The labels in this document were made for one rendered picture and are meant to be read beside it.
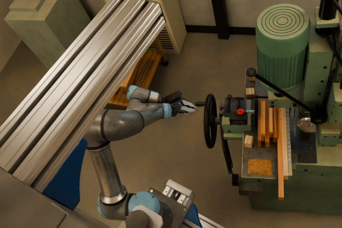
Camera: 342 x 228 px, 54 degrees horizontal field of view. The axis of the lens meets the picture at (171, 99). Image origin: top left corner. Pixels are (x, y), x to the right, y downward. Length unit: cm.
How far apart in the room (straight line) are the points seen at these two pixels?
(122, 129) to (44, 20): 198
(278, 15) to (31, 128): 94
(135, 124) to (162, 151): 147
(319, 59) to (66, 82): 95
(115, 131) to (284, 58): 64
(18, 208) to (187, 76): 267
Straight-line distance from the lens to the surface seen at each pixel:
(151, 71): 292
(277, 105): 157
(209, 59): 310
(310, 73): 133
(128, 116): 123
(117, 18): 54
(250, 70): 117
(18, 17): 327
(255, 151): 160
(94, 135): 125
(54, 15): 315
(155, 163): 267
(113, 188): 143
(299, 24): 120
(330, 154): 173
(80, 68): 50
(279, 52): 119
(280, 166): 153
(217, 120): 177
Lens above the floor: 236
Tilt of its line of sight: 54 degrees down
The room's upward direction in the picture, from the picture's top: 24 degrees counter-clockwise
